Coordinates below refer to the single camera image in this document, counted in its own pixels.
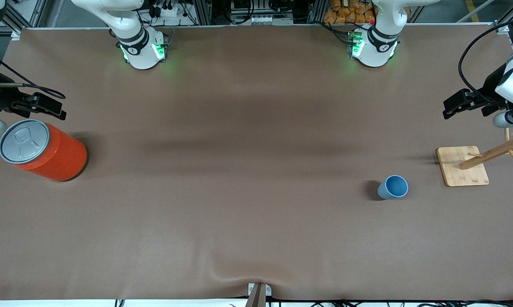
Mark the white power strip with plugs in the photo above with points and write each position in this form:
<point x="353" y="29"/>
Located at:
<point x="167" y="10"/>

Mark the light blue cup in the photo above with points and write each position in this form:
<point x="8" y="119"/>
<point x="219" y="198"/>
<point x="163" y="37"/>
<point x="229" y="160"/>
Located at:
<point x="395" y="186"/>

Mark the wooden mug rack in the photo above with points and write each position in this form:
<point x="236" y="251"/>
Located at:
<point x="461" y="170"/>

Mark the pile of orange buns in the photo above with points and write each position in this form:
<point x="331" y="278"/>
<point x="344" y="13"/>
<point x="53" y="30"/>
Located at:
<point x="346" y="15"/>

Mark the brown table mat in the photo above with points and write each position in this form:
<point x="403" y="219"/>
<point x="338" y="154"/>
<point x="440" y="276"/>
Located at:
<point x="256" y="170"/>

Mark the aluminium frame rail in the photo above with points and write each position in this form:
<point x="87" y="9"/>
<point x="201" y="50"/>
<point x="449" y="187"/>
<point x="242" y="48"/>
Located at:
<point x="26" y="13"/>

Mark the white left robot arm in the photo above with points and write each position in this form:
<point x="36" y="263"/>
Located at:
<point x="374" y="51"/>

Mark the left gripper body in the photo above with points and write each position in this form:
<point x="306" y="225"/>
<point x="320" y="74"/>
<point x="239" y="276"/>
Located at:
<point x="492" y="91"/>

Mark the small white connector block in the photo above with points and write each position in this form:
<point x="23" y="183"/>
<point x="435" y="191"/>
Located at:
<point x="265" y="19"/>

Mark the aluminium frame post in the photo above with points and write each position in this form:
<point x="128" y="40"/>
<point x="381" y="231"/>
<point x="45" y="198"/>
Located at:
<point x="317" y="10"/>
<point x="202" y="10"/>

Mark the orange can with grey lid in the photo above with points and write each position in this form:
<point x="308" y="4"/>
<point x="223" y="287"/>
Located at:
<point x="64" y="157"/>

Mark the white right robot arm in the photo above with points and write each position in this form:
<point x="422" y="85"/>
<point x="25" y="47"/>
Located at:
<point x="141" y="47"/>

